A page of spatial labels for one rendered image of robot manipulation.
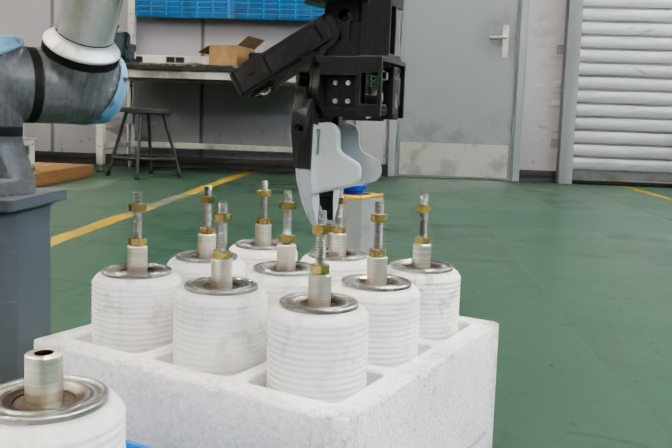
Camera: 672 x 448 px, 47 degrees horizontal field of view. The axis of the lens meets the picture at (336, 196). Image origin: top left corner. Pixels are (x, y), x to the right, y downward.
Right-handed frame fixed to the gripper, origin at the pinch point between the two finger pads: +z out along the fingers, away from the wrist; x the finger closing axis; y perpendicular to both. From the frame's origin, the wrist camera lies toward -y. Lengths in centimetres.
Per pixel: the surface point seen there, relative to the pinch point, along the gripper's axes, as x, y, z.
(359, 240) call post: 39.3, -9.5, 9.4
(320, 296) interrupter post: -1.0, 1.2, 8.2
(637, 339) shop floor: 99, 30, 34
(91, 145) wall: 430, -378, 20
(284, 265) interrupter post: 12.4, -8.9, 8.5
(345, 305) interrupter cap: -0.3, 3.4, 8.9
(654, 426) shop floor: 51, 33, 34
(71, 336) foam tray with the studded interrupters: -0.3, -28.4, 16.3
